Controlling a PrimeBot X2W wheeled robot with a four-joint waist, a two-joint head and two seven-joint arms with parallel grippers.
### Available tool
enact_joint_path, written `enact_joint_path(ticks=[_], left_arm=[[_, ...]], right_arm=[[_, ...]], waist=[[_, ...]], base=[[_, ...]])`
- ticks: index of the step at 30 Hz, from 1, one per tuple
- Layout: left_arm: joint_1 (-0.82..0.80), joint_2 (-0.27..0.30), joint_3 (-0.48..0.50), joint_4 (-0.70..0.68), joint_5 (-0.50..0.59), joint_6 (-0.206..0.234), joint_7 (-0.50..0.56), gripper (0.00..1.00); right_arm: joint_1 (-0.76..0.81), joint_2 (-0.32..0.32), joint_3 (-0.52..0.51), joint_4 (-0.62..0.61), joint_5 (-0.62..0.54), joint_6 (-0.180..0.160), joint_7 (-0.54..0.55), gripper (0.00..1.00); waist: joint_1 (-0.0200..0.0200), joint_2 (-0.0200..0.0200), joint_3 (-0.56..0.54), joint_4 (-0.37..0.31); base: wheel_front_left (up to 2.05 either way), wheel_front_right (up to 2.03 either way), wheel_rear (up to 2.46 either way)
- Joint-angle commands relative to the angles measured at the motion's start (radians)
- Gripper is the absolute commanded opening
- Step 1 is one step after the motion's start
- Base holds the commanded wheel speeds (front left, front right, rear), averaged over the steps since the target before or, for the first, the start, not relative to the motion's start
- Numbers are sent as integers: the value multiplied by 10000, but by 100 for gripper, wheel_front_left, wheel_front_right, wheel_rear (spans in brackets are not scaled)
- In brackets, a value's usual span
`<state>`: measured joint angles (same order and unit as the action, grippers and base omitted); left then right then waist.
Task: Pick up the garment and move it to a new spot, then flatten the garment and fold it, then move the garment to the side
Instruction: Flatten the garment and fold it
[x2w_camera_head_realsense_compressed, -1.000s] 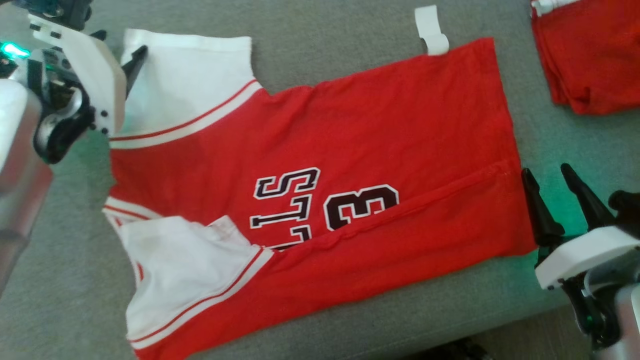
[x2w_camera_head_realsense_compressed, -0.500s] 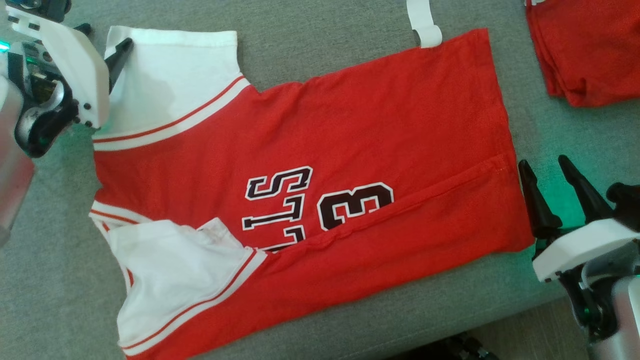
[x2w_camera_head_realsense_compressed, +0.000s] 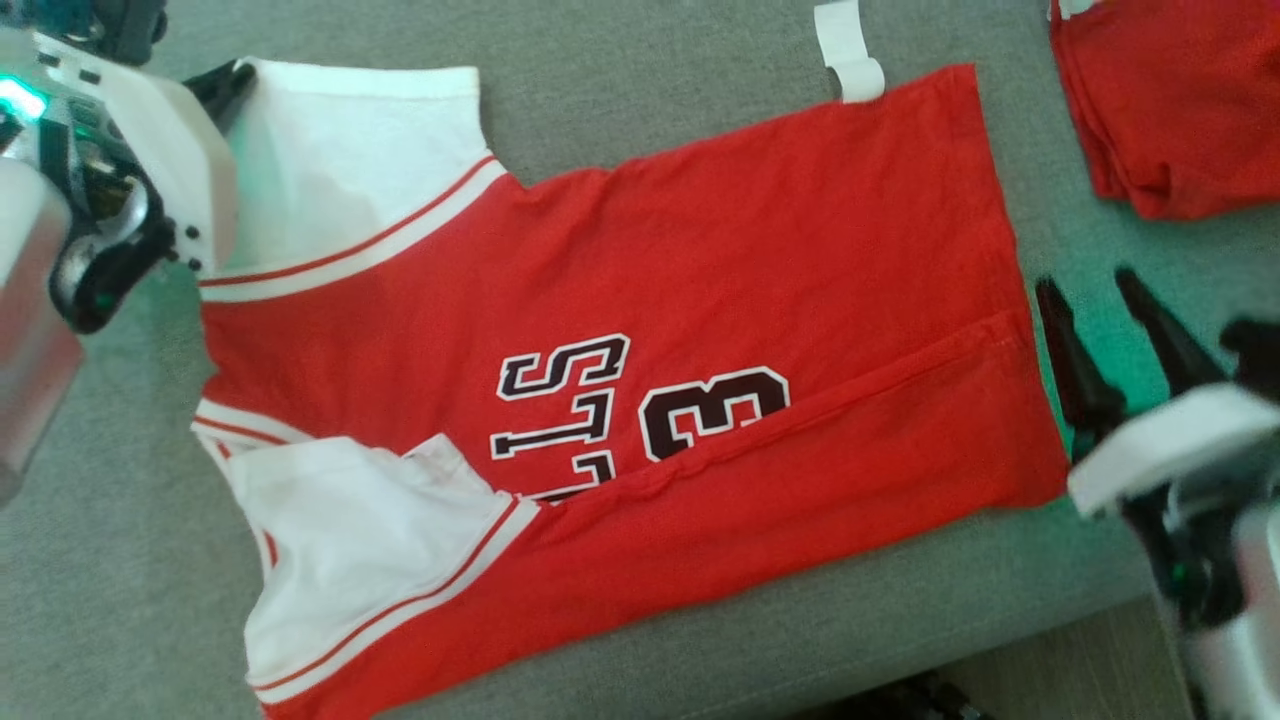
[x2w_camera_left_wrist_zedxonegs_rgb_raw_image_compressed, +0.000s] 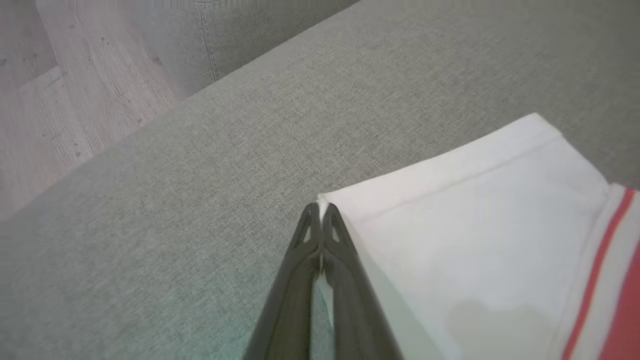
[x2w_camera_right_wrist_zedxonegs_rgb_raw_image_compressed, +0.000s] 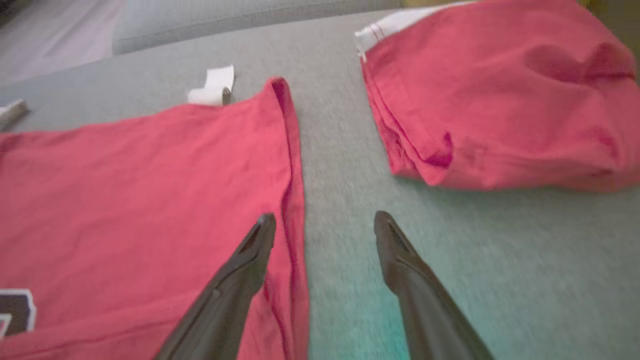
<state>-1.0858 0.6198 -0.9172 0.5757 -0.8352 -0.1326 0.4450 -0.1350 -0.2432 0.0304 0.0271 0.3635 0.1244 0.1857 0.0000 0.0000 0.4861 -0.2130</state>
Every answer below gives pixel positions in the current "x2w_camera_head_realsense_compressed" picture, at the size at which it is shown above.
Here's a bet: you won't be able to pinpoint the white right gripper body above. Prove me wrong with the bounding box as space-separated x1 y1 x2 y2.
1067 384 1280 633

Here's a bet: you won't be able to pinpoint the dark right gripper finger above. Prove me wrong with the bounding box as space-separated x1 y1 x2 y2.
1114 266 1228 398
1034 277 1128 464

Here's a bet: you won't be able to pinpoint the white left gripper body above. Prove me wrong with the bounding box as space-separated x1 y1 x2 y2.
0 25 240 337

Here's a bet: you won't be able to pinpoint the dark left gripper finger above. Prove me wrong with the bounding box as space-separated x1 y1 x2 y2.
184 59 260 133

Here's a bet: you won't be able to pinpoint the red and white shorts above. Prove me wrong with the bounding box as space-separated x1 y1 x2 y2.
1046 0 1280 222

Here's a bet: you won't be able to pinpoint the red basketball jersey white sleeves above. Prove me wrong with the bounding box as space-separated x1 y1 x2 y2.
189 0 1072 720

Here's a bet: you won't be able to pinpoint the grey fabric sofa seat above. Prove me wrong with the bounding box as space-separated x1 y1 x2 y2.
0 0 1280 720

